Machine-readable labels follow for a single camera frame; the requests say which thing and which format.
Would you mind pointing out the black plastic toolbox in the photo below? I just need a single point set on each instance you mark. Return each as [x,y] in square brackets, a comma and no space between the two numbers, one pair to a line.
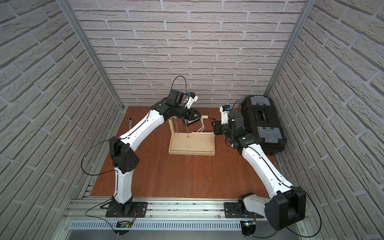
[262,121]

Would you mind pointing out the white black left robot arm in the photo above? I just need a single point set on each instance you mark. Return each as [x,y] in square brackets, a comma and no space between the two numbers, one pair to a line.
[123,149]

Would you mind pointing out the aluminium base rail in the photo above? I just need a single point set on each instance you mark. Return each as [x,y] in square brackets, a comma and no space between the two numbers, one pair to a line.
[172,219]

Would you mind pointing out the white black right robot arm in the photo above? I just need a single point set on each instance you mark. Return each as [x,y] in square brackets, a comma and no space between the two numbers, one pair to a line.
[286,204]

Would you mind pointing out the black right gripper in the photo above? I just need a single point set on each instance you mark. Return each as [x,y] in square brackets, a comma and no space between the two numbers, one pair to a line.
[217,128]

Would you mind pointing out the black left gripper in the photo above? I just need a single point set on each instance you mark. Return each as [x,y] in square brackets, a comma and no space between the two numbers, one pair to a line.
[189,113]

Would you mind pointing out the wooden jewelry display stand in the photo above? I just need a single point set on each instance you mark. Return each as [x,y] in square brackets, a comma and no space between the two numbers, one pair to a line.
[195,143]

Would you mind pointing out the black charging board with connectors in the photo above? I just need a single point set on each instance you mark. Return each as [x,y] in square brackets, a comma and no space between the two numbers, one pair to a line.
[190,122]

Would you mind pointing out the silver combination wrench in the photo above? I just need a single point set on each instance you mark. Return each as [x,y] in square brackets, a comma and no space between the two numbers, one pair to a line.
[130,122]

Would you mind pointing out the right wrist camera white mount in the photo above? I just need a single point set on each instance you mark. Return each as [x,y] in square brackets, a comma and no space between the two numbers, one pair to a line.
[225,110]

